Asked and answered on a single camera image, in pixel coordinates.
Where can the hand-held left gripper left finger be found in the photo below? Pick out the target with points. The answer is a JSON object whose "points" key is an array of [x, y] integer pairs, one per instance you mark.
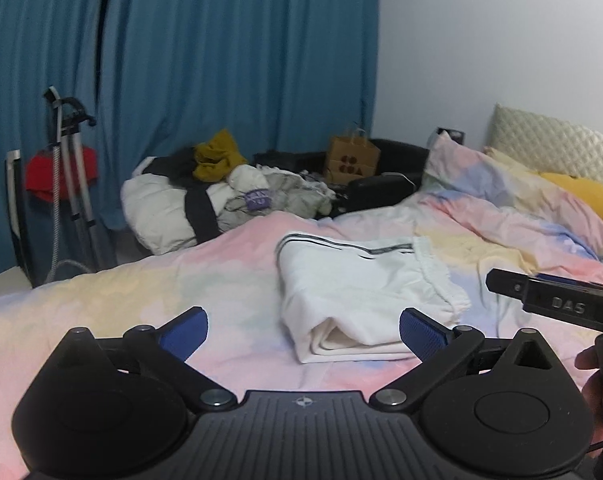
{"points": [[184, 332]]}

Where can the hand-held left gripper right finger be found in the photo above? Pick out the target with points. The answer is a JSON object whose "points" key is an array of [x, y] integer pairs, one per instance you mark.
{"points": [[424, 332]]}

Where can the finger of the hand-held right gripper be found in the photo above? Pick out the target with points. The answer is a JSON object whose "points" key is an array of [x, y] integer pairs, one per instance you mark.
{"points": [[571, 305], [576, 280]]}

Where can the white garment with dark stripes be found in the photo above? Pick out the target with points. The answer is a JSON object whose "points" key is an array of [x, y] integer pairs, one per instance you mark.
{"points": [[361, 285]]}

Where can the person's right hand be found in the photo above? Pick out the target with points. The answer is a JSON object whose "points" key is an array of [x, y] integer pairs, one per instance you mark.
{"points": [[596, 410]]}

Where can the pastel rainbow duvet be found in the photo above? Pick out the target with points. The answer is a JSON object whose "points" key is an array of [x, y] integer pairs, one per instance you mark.
{"points": [[181, 280]]}

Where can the yellow pillow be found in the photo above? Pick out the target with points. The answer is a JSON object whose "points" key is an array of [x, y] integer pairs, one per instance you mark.
{"points": [[591, 195]]}

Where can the cream quilted headboard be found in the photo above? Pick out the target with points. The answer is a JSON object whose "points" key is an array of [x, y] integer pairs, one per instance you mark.
{"points": [[546, 145]]}

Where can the black leather bench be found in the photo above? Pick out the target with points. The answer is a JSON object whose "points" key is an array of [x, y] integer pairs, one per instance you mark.
{"points": [[381, 192]]}

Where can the white garment with purple print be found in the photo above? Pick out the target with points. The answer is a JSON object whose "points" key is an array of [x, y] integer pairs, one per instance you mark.
{"points": [[255, 199]]}

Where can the pastel pillow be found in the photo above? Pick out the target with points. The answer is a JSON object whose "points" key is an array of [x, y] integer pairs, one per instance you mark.
{"points": [[456, 165]]}

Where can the dark cloth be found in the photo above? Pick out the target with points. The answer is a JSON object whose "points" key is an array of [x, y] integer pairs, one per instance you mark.
{"points": [[176, 165]]}

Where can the mustard yellow garment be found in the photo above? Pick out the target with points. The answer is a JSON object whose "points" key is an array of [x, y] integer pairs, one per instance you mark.
{"points": [[216, 160]]}

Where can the grey crumpled garment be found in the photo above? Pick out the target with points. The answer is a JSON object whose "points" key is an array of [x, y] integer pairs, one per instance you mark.
{"points": [[296, 195]]}

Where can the brown paper bag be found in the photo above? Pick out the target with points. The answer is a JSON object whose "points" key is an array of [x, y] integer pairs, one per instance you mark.
{"points": [[351, 160]]}

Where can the dark box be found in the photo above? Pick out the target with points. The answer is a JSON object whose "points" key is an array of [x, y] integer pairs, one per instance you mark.
{"points": [[451, 136]]}

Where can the red cloth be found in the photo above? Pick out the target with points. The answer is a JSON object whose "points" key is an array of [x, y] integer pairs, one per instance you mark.
{"points": [[41, 175]]}

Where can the blue curtain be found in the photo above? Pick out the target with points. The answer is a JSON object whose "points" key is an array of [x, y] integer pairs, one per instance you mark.
{"points": [[206, 60]]}

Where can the grey metal frame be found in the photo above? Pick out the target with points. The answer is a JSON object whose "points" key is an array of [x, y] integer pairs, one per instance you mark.
{"points": [[13, 200]]}

